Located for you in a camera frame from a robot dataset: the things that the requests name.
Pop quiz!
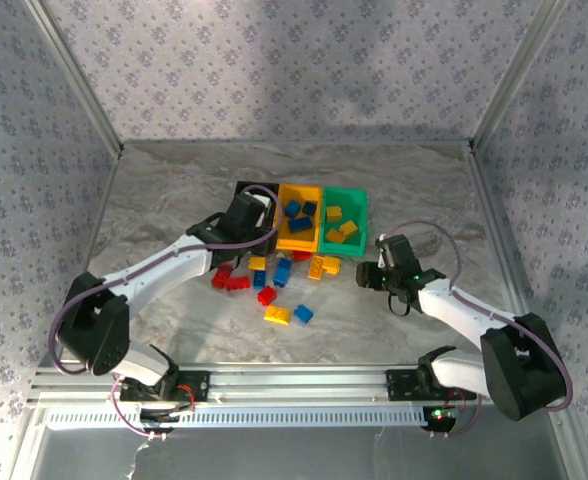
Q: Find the green plastic bin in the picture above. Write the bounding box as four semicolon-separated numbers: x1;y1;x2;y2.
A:
318;186;370;259

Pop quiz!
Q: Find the black plastic bin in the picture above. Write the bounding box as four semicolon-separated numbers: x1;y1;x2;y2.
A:
228;180;281;250

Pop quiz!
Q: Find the yellow plastic bin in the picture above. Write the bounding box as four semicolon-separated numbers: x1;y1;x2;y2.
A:
273;183;324;254

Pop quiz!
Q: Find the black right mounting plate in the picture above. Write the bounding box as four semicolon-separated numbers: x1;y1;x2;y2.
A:
384;368;478;402

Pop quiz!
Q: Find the black mounting plate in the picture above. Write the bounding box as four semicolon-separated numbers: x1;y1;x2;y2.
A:
118;370;211;404
384;368;478;402

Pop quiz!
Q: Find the right controller board with LEDs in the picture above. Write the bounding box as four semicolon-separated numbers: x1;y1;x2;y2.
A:
422;404;461;432

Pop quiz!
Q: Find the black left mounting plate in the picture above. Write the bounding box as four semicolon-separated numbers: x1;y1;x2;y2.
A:
118;370;211;404

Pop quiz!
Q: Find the left controller board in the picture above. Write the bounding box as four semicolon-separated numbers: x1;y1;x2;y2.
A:
138;405;196;427

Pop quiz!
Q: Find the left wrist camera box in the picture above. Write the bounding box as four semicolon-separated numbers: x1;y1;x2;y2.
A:
225;192;270;239

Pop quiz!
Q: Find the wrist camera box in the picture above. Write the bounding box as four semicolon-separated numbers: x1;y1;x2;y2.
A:
225;192;270;239
376;233;421;274

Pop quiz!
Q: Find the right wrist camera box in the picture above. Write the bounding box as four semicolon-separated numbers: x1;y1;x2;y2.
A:
376;233;421;274

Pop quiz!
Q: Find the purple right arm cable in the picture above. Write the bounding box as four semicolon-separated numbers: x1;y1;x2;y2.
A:
383;220;574;441

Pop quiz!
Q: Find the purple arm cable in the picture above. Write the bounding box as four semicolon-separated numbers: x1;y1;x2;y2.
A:
47;184;281;441
383;220;574;441

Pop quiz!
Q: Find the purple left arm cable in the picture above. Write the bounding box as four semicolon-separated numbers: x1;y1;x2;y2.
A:
47;184;281;441

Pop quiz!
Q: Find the aluminium side rail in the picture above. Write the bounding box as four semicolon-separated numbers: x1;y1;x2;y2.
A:
466;142;568;369
41;149;124;369

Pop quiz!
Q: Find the aluminium rear rail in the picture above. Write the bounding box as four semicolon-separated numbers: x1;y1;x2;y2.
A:
122;139;475;150

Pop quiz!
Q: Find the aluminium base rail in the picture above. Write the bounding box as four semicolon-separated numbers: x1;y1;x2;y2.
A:
26;363;574;407

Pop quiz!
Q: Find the white slotted cable duct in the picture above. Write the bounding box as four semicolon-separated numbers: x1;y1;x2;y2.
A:
46;405;428;431

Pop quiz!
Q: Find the aluminium frame post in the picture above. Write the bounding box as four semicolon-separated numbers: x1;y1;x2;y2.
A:
468;0;573;154
23;0;125;157

